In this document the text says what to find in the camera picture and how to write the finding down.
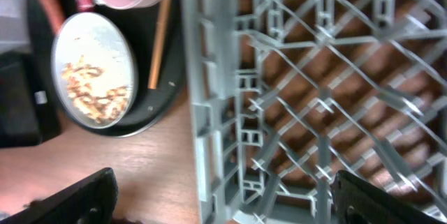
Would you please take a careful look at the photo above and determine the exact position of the wooden chopstick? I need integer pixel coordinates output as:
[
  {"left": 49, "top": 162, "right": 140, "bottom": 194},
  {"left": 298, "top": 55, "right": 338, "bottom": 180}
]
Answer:
[{"left": 147, "top": 0, "right": 172, "bottom": 89}]

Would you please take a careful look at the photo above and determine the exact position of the grey dishwasher rack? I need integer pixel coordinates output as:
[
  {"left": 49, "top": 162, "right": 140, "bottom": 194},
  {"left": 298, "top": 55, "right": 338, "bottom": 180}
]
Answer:
[{"left": 182, "top": 0, "right": 446, "bottom": 223}]

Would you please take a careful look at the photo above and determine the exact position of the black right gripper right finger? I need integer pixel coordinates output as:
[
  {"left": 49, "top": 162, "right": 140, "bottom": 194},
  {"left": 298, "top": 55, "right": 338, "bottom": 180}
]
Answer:
[{"left": 331, "top": 170, "right": 442, "bottom": 224}]

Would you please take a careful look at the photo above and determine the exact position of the grey plate with food scraps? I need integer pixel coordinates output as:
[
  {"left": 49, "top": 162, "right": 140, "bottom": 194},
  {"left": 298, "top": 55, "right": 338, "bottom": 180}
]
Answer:
[{"left": 51, "top": 12, "right": 138, "bottom": 129}]

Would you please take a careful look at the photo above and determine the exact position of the clear plastic bin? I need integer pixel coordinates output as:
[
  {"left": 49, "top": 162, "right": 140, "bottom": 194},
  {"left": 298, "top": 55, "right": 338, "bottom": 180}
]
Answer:
[{"left": 1, "top": 0, "right": 29, "bottom": 54}]

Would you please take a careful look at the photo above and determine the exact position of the round black tray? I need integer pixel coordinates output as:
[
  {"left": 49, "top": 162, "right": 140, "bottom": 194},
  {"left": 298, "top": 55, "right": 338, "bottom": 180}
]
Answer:
[{"left": 27, "top": 0, "right": 186, "bottom": 138}]

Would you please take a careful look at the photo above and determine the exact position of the black rectangular bin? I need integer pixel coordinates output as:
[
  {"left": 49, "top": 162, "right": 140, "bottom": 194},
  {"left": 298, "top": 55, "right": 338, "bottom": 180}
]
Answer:
[{"left": 1, "top": 52, "right": 61, "bottom": 148}]

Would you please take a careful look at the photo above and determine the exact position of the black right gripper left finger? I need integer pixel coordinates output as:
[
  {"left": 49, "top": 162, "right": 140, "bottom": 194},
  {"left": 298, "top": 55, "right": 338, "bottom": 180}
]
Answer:
[{"left": 1, "top": 167, "right": 118, "bottom": 224}]

